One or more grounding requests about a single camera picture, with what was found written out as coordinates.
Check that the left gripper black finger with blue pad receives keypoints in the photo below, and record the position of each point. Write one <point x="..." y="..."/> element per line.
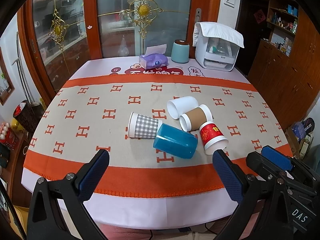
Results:
<point x="45" y="219"/>
<point x="246" y="190"/>

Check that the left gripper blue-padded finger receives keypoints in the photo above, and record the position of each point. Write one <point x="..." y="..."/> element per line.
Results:
<point x="277" y="158"/>

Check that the blue plastic cup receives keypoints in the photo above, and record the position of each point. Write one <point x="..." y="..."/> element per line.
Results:
<point x="175" y="141"/>

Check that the grey checked paper cup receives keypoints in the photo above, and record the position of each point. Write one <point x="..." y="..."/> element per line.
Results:
<point x="143" y="127"/>

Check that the red paper cup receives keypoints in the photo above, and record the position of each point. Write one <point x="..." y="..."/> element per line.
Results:
<point x="212" y="138"/>

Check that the brown sleeve paper cup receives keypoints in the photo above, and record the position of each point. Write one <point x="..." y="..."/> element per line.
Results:
<point x="192" y="120"/>

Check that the white paper cup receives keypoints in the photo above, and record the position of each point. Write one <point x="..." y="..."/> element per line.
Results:
<point x="179" y="106"/>

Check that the pink printed tablecloth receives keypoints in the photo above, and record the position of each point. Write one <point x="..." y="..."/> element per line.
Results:
<point x="151" y="213"/>

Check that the brown wooden cabinet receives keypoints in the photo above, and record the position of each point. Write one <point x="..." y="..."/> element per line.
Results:
<point x="285" y="70"/>

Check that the white countertop appliance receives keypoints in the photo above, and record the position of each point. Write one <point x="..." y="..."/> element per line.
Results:
<point x="216" y="53"/>

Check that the white cloth on appliance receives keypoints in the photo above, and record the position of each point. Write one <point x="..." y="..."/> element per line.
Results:
<point x="217" y="30"/>

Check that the teal canister brown lid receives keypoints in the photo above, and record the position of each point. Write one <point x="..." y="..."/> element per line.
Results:
<point x="180" y="51"/>

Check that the purple tissue pack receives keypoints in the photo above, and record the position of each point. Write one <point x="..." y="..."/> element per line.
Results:
<point x="154" y="57"/>

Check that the wooden glass sliding door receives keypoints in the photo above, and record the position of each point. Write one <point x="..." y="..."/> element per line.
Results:
<point x="58" y="36"/>

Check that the white wall switch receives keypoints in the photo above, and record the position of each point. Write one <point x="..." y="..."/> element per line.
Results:
<point x="230" y="3"/>

